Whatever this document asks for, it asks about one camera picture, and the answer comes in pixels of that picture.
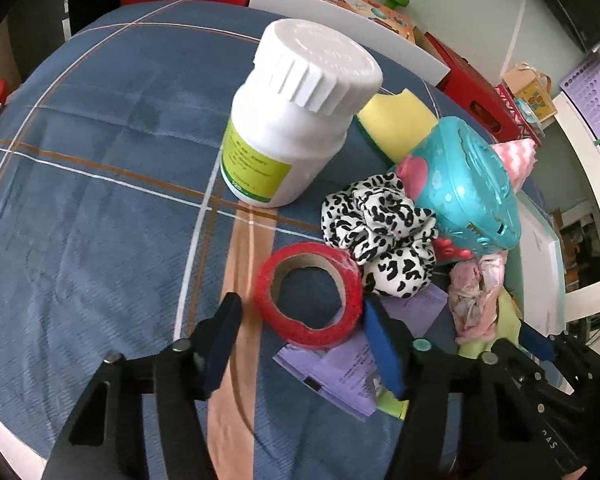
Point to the pink white chevron cloth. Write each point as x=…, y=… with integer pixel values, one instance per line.
x=518, y=158

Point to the light green cloth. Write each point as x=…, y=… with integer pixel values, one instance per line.
x=507, y=326

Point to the yellow green sponge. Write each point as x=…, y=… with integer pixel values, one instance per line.
x=395, y=123

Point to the blue plaid bedsheet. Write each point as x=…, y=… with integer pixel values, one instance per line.
x=115, y=234

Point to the white tray with green rim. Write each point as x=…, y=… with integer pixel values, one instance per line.
x=535, y=273

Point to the red gift box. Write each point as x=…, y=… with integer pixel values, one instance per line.
x=491, y=106

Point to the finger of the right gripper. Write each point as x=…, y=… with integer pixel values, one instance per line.
x=541, y=347

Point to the black white leopard scrunchie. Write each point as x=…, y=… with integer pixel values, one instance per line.
x=385, y=233

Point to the yellow cartoon carry box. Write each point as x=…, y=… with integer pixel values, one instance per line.
x=533, y=87

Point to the white plastic pill bottle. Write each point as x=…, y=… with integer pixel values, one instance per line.
x=292, y=114

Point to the pale pink scrunchie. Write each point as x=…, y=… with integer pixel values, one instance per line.
x=473, y=296

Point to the red tape roll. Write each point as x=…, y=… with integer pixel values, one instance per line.
x=308, y=295

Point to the blue wipes packet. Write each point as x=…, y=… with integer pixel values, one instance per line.
x=529, y=116

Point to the orange illustrated toy box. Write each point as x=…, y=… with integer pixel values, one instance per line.
x=381, y=15

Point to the teal plastic toy container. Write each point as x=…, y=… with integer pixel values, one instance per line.
x=455, y=173

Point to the white board panel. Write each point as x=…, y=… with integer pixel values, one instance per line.
x=363, y=31

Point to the purple wall poster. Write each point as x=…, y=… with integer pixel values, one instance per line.
x=582, y=86

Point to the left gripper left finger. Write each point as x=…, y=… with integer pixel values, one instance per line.
x=213, y=341

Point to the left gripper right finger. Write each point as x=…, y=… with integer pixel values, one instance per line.
x=391, y=344

